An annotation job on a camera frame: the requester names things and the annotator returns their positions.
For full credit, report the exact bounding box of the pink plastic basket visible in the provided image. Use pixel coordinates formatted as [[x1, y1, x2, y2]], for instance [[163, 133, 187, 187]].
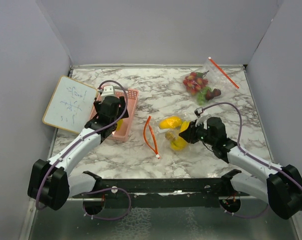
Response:
[[89, 84, 139, 142]]

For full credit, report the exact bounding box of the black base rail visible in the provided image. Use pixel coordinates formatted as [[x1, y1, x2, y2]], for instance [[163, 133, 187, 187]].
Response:
[[70, 172, 247, 209]]

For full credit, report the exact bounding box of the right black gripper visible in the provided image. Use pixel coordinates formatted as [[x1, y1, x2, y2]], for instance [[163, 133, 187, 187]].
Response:
[[179, 119, 215, 146]]

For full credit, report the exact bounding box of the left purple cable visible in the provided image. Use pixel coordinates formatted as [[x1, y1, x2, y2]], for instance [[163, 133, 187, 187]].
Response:
[[35, 79, 132, 221]]

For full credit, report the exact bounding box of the yellow green fake starfruit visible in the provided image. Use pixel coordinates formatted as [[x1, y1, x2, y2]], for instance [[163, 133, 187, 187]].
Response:
[[158, 116, 190, 133]]

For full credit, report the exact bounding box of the zip bag with yellow fruit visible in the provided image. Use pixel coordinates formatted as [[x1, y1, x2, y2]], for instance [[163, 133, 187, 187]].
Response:
[[143, 115, 188, 159]]

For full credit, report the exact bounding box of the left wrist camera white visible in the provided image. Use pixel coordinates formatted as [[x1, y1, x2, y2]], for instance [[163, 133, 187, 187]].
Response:
[[98, 85, 115, 100]]

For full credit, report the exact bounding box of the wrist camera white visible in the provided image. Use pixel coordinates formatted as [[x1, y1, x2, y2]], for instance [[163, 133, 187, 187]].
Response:
[[194, 107, 208, 127], [98, 85, 115, 100]]

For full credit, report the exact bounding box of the zip bag with berries grapes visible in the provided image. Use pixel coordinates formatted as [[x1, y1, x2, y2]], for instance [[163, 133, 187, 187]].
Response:
[[180, 57, 239, 106]]

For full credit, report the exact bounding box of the small whiteboard wooden frame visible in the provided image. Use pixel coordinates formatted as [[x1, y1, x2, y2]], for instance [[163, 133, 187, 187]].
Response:
[[43, 76, 98, 134]]

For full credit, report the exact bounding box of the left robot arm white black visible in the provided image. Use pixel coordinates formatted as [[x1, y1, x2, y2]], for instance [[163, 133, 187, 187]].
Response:
[[27, 96, 128, 210]]

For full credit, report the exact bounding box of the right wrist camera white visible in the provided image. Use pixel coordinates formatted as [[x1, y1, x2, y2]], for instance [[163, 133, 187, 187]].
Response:
[[194, 107, 208, 127]]

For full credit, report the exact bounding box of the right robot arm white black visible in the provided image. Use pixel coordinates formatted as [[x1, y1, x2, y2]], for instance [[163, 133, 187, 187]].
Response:
[[179, 117, 302, 220]]

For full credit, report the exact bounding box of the yellow fake banana bunch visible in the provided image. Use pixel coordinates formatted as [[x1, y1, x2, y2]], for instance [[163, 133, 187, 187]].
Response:
[[170, 138, 188, 151]]

